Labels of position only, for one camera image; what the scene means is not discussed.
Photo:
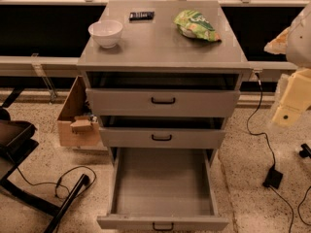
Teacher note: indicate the grey middle drawer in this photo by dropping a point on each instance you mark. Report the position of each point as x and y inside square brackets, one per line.
[162, 132]

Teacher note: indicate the white bowl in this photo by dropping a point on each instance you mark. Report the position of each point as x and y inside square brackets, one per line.
[106, 33]

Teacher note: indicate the cardboard box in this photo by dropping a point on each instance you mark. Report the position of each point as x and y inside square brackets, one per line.
[76, 126]

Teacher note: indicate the grey bottom drawer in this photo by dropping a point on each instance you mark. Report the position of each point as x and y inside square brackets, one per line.
[162, 190]

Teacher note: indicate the grey drawer cabinet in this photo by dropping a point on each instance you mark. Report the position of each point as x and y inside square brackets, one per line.
[153, 54]

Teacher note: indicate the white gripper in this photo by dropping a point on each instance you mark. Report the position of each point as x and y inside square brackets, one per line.
[299, 44]

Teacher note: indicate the black cart frame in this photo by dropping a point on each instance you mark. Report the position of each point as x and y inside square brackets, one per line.
[16, 144]

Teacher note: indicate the black caster at right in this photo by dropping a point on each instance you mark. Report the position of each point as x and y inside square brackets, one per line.
[305, 152]

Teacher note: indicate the grey top drawer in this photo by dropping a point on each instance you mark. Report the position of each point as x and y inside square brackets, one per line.
[162, 102]

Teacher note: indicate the grey drawer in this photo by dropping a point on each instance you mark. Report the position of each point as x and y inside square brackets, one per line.
[162, 190]
[162, 132]
[162, 102]

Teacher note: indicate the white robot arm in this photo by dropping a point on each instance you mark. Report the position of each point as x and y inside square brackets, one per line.
[295, 43]

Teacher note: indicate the green chip bag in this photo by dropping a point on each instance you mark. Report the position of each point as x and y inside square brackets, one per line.
[194, 25]

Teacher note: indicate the black candy bar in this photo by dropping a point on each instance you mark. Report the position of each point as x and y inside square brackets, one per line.
[133, 16]

